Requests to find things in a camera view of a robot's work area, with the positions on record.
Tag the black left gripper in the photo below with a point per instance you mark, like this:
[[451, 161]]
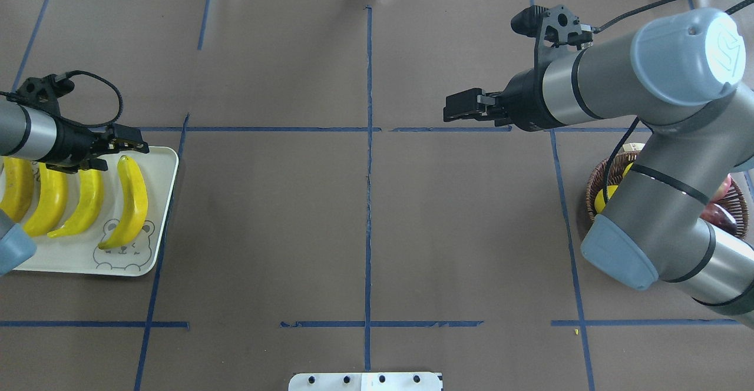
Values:
[[71, 143]]

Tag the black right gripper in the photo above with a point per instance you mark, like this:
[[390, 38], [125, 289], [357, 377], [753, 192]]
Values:
[[526, 101]]

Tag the yellow banana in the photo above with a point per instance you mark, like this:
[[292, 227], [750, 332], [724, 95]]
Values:
[[135, 205], [52, 202], [19, 188], [90, 202]]

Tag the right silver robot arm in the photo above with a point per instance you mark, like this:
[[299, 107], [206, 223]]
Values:
[[682, 77]]

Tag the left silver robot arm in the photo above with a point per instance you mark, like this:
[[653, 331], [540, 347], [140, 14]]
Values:
[[35, 135]]

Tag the brown wicker basket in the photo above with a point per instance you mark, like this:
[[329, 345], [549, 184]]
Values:
[[734, 202]]

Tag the white bear tray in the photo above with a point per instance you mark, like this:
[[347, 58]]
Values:
[[80, 253]]

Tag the yellow pear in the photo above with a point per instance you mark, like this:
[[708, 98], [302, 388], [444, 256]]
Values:
[[602, 197]]

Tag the paper price tag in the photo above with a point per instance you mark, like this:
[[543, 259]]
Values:
[[631, 147]]

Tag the dark purple plum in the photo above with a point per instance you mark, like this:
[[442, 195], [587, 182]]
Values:
[[716, 215]]

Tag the red apple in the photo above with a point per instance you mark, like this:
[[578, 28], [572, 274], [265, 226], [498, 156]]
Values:
[[723, 189]]

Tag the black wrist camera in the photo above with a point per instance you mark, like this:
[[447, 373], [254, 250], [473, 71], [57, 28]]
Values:
[[43, 93], [556, 31]]

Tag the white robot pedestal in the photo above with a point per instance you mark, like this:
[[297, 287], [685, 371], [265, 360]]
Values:
[[367, 381]]

